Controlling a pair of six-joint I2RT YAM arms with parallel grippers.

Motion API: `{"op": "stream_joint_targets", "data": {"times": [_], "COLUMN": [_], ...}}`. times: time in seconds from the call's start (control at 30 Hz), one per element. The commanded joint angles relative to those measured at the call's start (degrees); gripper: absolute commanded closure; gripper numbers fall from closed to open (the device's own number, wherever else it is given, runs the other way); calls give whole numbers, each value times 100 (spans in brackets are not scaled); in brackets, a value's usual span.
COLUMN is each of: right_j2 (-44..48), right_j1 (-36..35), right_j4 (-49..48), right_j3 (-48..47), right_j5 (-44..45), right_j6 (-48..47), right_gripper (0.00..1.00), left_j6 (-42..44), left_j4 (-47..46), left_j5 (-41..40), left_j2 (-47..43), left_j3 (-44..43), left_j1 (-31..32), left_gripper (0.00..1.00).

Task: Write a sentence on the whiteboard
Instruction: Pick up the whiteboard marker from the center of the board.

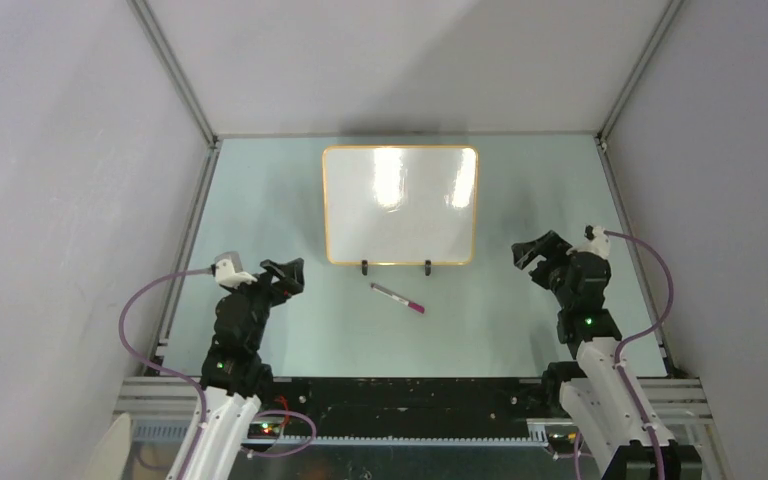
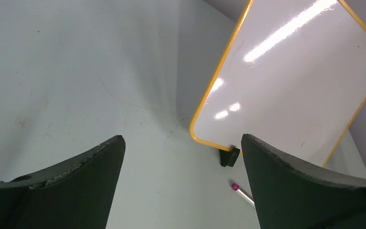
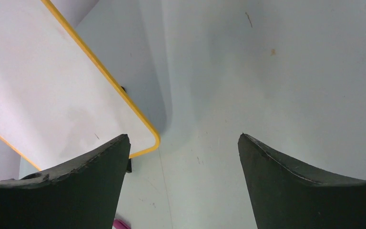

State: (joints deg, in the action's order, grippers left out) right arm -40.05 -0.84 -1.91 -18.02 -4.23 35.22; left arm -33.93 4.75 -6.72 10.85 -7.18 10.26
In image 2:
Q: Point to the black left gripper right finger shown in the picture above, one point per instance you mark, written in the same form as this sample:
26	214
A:
290	193

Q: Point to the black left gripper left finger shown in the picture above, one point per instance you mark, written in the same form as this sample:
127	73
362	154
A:
76	193

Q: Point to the white marker pen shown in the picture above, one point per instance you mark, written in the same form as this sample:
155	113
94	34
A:
247	197

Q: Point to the yellow framed whiteboard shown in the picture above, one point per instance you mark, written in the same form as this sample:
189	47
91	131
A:
293	74

